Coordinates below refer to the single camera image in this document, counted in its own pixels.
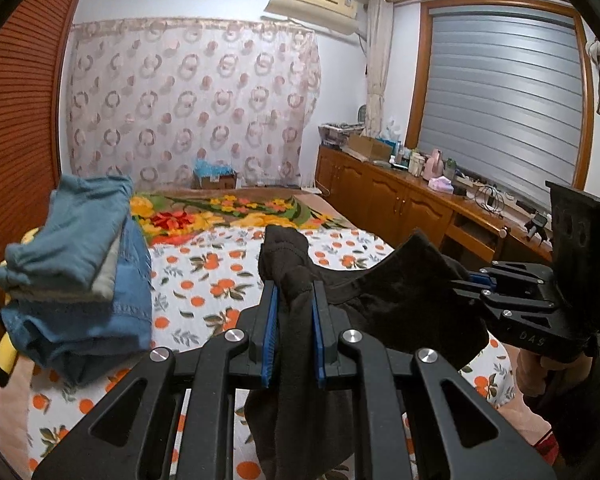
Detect floral blanket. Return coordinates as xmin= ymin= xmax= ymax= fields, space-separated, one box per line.
xmin=130 ymin=187 xmax=353 ymax=248

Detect red bag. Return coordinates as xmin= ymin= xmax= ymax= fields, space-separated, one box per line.
xmin=532 ymin=427 xmax=561 ymax=466

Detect small black device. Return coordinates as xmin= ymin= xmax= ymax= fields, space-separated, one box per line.
xmin=525 ymin=212 xmax=551 ymax=243

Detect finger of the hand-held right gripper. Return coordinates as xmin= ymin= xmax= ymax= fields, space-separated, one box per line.
xmin=451 ymin=260 xmax=557 ymax=294
xmin=454 ymin=284 xmax=567 ymax=319

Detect black cables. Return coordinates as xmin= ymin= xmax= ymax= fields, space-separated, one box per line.
xmin=475 ymin=184 xmax=506 ymax=216

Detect wooden window frame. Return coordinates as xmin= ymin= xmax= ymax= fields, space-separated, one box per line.
xmin=402 ymin=0 xmax=598 ymax=211

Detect woven basket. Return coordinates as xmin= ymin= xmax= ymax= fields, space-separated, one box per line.
xmin=318 ymin=121 xmax=366 ymax=147

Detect blue folded jeans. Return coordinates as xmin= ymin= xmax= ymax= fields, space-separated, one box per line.
xmin=0 ymin=217 xmax=153 ymax=386

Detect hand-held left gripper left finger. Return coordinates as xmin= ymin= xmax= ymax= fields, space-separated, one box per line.
xmin=30 ymin=280 xmax=281 ymax=480

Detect black pants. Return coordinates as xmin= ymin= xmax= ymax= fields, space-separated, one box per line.
xmin=242 ymin=225 xmax=493 ymax=480

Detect light blue denim garment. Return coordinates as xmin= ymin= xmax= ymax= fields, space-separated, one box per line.
xmin=0 ymin=174 xmax=135 ymax=293

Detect person's right hand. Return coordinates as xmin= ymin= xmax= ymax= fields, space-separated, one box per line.
xmin=516 ymin=347 xmax=548 ymax=398

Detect orange fruit print bedsheet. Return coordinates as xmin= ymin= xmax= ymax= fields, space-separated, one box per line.
xmin=25 ymin=225 xmax=516 ymax=480

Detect grey-green folded cloth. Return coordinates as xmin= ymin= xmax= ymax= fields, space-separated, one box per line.
xmin=5 ymin=232 xmax=123 ymax=303

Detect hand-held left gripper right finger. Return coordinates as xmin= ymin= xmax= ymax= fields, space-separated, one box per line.
xmin=311 ymin=280 xmax=558 ymax=480

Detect white air conditioner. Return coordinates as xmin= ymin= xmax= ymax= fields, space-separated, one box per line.
xmin=264 ymin=0 xmax=360 ymax=36

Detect brown cardboard box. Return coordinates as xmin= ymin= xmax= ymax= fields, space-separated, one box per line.
xmin=341 ymin=133 xmax=393 ymax=161

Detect cardboard box with blue contents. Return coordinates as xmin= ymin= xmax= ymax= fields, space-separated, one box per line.
xmin=192 ymin=157 xmax=239 ymax=191

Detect pink blanket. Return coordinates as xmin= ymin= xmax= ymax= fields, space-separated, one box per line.
xmin=0 ymin=360 xmax=551 ymax=461

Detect circle pattern sheer curtain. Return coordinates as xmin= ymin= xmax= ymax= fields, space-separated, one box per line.
xmin=66 ymin=17 xmax=323 ymax=193

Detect wooden cabinet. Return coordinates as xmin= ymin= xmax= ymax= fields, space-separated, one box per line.
xmin=314 ymin=144 xmax=556 ymax=266

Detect cream curtain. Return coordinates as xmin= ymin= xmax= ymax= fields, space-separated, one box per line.
xmin=365 ymin=0 xmax=393 ymax=138

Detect grey window blind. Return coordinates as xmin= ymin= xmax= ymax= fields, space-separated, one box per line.
xmin=417 ymin=10 xmax=588 ymax=206

